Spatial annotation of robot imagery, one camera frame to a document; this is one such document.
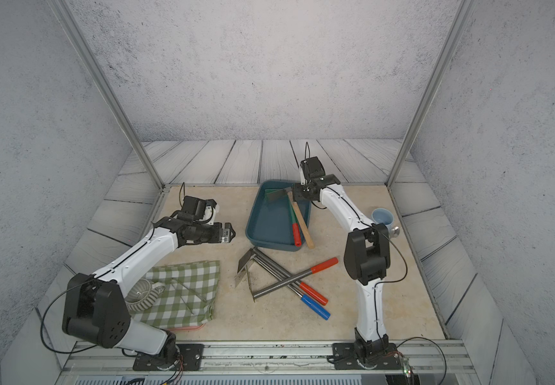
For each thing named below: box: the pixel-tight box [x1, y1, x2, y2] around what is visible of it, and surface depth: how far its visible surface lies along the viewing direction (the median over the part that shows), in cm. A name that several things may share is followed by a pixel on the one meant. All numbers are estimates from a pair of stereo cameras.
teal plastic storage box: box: [245, 179, 312, 250], surface depth 111 cm
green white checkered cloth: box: [129, 260, 221, 329], surface depth 87 cm
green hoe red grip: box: [264, 188, 303, 248], surface depth 113 cm
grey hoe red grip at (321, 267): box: [245, 256, 340, 303], surface depth 88 cm
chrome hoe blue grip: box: [234, 255, 331, 321], surface depth 86 cm
